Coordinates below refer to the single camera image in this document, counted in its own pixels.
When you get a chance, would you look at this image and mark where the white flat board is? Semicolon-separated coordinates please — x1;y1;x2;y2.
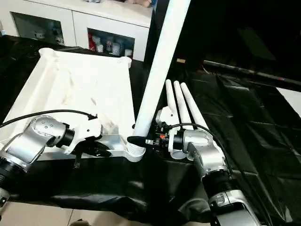
276;87;301;111

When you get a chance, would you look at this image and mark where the dark long rod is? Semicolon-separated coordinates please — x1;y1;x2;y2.
203;60;301;85

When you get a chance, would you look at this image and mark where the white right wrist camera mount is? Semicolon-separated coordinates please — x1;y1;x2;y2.
155;105;189;160

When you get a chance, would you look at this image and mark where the white glass door cabinet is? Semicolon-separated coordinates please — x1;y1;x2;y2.
0;0;152;62

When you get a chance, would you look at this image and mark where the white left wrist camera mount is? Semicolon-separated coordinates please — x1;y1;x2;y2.
56;115;104;155

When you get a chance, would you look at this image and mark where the white plastic table leg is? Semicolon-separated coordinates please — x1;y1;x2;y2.
165;79;182;125
180;82;209;132
173;81;196;130
128;0;191;153

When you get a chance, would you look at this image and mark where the red package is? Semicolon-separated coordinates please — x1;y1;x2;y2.
87;32;95;50

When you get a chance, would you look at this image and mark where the black robot foot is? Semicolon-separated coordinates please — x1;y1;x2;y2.
71;218;90;226

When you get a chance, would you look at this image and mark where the white plastic table top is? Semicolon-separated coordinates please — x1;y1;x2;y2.
0;47;146;163

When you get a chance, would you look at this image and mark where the black work mat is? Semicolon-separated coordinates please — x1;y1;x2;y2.
0;34;301;221

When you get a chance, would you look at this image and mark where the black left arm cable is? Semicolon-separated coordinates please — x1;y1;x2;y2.
0;109;98;129

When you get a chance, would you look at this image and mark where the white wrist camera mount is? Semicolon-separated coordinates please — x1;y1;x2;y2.
155;105;189;160
56;115;104;155

